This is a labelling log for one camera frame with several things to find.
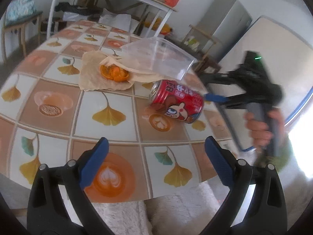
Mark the red drink can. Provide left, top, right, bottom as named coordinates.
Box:
left=149, top=80, right=204, bottom=124

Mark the clear plastic container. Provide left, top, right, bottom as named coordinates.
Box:
left=121, top=37, right=197, bottom=80

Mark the beige paper napkin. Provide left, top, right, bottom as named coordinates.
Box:
left=78, top=51, right=164, bottom=91

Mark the orange peel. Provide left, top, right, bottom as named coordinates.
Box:
left=100, top=64, right=130, bottom=82

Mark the person's right hand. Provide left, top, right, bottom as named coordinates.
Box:
left=244, top=108, right=286, bottom=153

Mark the white mattress blue edge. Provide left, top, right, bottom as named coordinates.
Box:
left=217, top=15, right=313, bottom=152

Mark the wooden chair black seat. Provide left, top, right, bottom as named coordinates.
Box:
left=168, top=24, right=222, bottom=73

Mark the silver refrigerator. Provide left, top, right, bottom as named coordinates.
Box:
left=196, top=0, right=252, bottom=61

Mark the yellow bag under table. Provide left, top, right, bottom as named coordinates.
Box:
left=144, top=16, right=173, bottom=36

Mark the patterned tablecloth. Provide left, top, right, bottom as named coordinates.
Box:
left=1, top=21, right=238, bottom=203

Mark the wooden chair with cushion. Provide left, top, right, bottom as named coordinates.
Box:
left=1, top=0, right=43, bottom=63

